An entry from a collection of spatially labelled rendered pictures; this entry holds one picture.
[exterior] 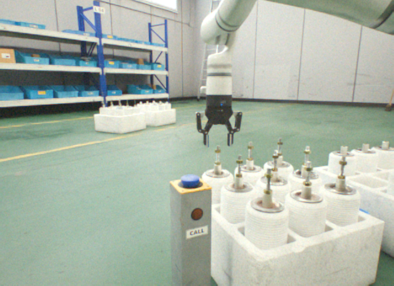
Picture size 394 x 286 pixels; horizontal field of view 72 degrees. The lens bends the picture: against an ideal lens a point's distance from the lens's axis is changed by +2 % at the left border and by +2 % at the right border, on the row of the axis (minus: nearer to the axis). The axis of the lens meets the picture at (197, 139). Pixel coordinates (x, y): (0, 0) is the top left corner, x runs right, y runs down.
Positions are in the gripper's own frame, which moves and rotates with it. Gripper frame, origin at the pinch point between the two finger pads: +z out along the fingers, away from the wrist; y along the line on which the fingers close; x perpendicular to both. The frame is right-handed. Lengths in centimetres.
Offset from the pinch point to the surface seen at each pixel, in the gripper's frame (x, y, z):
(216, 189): -4.6, -1.3, 13.2
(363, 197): -1, 50, 20
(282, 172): 2.0, 22.1, 11.2
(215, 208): -7.7, -2.1, 17.6
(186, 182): -25.1, -12.0, 2.5
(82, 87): 495, -169, -6
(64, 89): 465, -193, -5
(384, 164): 18, 74, 16
